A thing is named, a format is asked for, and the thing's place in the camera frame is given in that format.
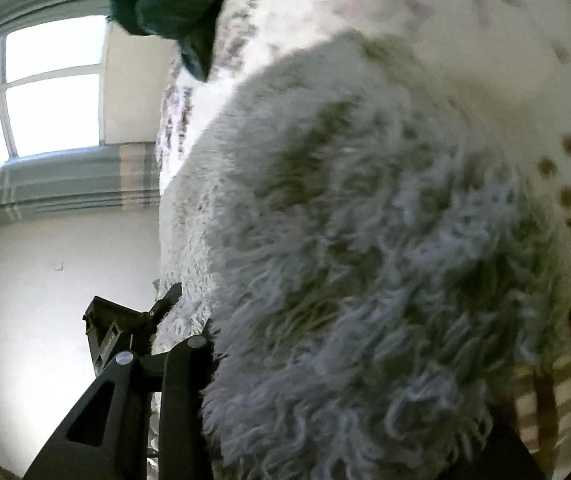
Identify grey fluffy fleece pants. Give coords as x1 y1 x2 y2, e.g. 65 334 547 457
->
153 32 571 479

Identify floral and checkered bed blanket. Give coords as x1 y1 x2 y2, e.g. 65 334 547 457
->
158 0 571 471

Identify striped grey green curtain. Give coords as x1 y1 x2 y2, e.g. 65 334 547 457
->
0 0 173 223

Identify bright window with frame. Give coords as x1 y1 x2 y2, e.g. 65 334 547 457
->
0 15 108 166

